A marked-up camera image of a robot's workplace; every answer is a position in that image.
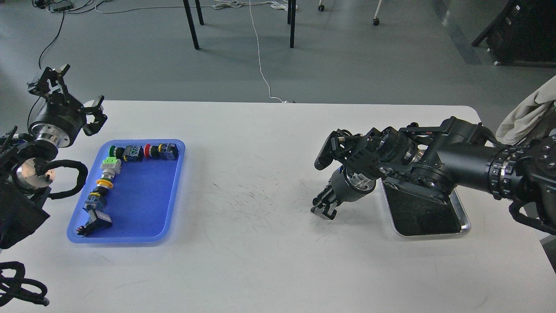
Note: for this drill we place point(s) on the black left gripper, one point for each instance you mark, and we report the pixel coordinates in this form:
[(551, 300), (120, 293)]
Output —
[(53, 118)]

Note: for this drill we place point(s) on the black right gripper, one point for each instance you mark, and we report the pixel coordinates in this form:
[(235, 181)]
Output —
[(345, 186)]

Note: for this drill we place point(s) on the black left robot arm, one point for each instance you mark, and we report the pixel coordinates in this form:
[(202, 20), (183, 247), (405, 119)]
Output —
[(28, 160)]

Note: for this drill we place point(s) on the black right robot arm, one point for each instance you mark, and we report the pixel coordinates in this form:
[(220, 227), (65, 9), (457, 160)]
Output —
[(429, 162)]

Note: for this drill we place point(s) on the silver metal tray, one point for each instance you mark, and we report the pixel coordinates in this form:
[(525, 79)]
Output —
[(415, 218)]

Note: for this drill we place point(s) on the blue plastic tray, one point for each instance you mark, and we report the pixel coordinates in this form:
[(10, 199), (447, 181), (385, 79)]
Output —
[(141, 202)]

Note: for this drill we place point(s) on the black table leg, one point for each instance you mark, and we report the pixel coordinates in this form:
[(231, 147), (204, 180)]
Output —
[(189, 16), (291, 20)]

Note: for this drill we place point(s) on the black table leg right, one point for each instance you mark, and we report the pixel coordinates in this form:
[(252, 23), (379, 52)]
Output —
[(291, 20)]

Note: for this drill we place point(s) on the beige cloth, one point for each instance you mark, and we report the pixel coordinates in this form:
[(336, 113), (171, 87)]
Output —
[(521, 120)]

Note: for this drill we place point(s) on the black equipment case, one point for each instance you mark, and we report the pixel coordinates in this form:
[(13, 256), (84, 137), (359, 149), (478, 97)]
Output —
[(523, 34)]

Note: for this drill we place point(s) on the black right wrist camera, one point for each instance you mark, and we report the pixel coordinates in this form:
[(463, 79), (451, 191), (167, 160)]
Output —
[(339, 145)]

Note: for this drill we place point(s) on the green white switch component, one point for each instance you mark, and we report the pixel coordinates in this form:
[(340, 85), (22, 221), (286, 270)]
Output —
[(111, 167)]

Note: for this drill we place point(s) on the green push button switch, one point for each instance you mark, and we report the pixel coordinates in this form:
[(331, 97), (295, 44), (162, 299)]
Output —
[(131, 153)]

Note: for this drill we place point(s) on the yellow push button switch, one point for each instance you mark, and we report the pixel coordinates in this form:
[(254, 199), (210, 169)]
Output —
[(97, 197)]

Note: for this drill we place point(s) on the red push button switch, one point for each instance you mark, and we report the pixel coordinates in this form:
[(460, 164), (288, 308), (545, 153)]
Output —
[(167, 151)]

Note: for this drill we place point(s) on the black white switch component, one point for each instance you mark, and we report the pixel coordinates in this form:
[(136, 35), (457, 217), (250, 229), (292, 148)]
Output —
[(97, 220)]

